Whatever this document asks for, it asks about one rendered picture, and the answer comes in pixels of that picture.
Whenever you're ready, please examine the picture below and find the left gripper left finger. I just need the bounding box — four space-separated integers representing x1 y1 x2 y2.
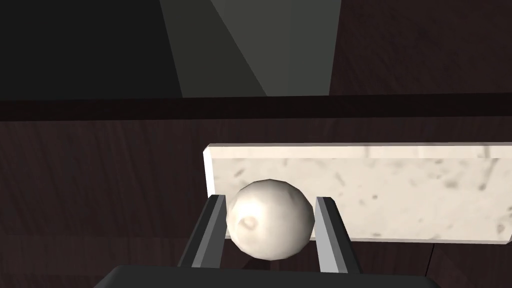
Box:
177 194 228 269

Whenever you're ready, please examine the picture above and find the white ball knob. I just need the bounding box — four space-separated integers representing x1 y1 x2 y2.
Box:
225 178 317 262

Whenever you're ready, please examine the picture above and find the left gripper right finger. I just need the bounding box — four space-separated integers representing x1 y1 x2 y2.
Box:
314 195 364 275

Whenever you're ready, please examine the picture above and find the white marble drawer front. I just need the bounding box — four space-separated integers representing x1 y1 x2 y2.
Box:
202 142 512 245

